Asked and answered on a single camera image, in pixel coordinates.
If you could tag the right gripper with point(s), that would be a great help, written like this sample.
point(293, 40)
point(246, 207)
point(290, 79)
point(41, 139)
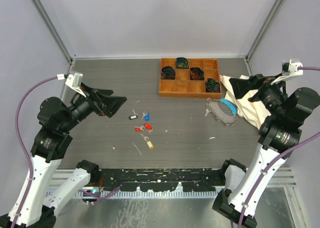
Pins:
point(242, 86)

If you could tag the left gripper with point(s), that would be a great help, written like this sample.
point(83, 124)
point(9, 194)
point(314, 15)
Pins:
point(107, 104)

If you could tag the blue-handled keyring with rings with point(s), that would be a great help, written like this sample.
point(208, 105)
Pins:
point(221, 112)

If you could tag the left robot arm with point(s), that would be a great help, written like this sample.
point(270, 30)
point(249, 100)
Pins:
point(32, 208)

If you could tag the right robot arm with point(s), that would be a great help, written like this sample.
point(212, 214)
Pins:
point(279, 136)

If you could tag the cream cloth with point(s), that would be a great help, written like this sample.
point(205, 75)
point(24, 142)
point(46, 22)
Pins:
point(254, 112)

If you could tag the black tag key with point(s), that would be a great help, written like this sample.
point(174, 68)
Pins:
point(133, 116)

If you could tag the blue tag key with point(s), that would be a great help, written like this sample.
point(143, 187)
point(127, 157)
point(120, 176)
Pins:
point(145, 116)

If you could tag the red tag key lower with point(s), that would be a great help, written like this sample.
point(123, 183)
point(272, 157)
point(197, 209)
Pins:
point(139, 129)

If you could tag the red tag key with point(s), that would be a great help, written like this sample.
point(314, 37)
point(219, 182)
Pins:
point(148, 127)
point(139, 129)

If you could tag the red tag key upper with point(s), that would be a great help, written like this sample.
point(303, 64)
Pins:
point(148, 127)

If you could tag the rolled brown belt middle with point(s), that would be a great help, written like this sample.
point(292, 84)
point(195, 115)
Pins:
point(196, 73)

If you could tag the yellow tag key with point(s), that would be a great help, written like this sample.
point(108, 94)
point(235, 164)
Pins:
point(148, 141)

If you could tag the rolled belt left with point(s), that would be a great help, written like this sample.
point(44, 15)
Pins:
point(168, 73)

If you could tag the wooden compartment tray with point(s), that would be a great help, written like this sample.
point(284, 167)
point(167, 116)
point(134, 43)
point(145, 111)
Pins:
point(182, 86)

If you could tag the rolled belt top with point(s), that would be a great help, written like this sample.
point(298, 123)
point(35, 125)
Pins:
point(182, 63)

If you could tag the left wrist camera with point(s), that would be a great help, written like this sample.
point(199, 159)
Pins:
point(73, 81)

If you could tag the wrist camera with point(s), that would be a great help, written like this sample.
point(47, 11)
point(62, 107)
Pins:
point(73, 81)
point(290, 70)

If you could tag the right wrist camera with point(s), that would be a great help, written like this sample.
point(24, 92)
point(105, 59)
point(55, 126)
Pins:
point(290, 70)

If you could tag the aluminium rail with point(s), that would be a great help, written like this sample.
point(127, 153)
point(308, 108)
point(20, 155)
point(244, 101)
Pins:
point(283, 177)

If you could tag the grey cable duct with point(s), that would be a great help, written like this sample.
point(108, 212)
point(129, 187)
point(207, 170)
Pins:
point(177, 194)

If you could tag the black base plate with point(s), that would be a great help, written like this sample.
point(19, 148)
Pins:
point(160, 180)

